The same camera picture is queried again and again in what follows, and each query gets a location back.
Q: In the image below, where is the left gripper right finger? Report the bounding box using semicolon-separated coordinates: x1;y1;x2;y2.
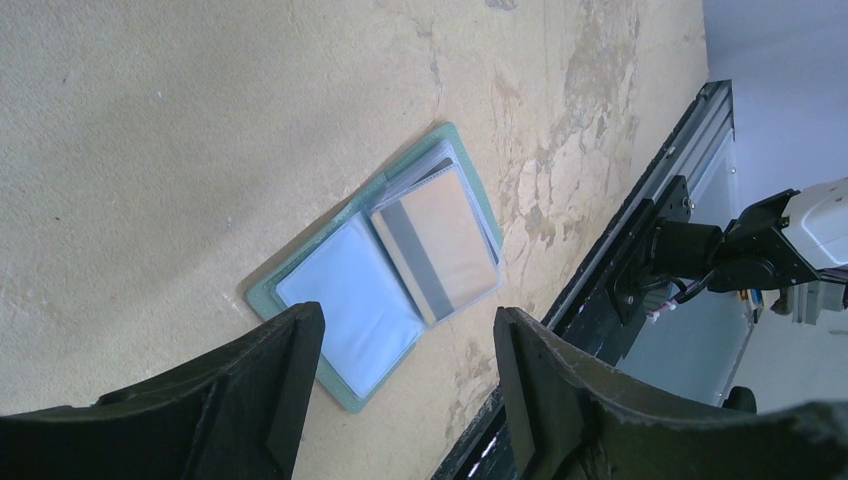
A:
494;307;847;479

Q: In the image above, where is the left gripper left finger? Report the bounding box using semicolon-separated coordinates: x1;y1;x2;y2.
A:
1;302;325;479

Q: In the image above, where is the green card holder wallet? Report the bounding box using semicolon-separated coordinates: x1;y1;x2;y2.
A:
247;122;503;413

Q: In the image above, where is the beige credit card grey stripe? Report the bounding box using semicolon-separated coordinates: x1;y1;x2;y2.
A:
369;166;501;326

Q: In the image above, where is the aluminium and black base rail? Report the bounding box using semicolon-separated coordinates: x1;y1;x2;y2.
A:
430;80;737;480

